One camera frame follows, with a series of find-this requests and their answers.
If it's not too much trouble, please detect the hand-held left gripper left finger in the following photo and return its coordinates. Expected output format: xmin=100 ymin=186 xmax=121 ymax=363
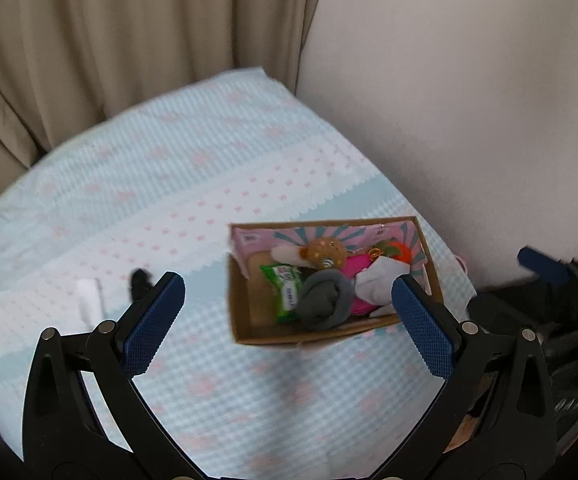
xmin=22 ymin=271 xmax=205 ymax=480

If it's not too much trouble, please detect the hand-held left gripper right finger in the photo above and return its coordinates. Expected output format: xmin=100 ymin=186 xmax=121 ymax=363
xmin=374 ymin=274 xmax=556 ymax=480

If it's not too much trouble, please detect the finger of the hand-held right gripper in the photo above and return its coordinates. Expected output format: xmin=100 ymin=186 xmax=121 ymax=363
xmin=517 ymin=246 xmax=572 ymax=286

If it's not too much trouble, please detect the black sock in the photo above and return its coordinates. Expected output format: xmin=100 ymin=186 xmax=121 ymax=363
xmin=129 ymin=269 xmax=154 ymax=303

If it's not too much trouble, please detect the white sock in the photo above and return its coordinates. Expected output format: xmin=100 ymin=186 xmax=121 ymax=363
xmin=76 ymin=277 xmax=105 ymax=328
xmin=356 ymin=256 xmax=411 ymax=307

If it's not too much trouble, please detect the orange fluffy plush ball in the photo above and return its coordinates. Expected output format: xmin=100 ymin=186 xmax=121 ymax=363
xmin=369 ymin=241 xmax=413 ymax=264

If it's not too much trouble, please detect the pink pouch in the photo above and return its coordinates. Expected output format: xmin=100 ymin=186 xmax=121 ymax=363
xmin=341 ymin=254 xmax=377 ymax=317

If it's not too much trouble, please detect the grey sock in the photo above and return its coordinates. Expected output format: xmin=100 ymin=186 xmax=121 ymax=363
xmin=295 ymin=269 xmax=357 ymax=332

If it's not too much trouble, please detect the cardboard box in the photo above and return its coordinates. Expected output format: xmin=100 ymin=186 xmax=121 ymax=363
xmin=227 ymin=216 xmax=444 ymax=347

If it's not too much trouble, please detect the brown drumstick plush toy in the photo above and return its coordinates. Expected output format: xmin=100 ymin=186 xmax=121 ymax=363
xmin=270 ymin=239 xmax=347 ymax=272

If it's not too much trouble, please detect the green wipes packet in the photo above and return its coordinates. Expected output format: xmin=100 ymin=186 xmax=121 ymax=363
xmin=260 ymin=264 xmax=304 ymax=323

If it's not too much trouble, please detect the blue checked bed sheet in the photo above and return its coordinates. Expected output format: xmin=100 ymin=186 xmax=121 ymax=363
xmin=0 ymin=66 xmax=474 ymax=480

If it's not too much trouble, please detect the beige curtain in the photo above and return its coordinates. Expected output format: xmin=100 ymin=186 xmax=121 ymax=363
xmin=0 ymin=0 xmax=327 ymax=196

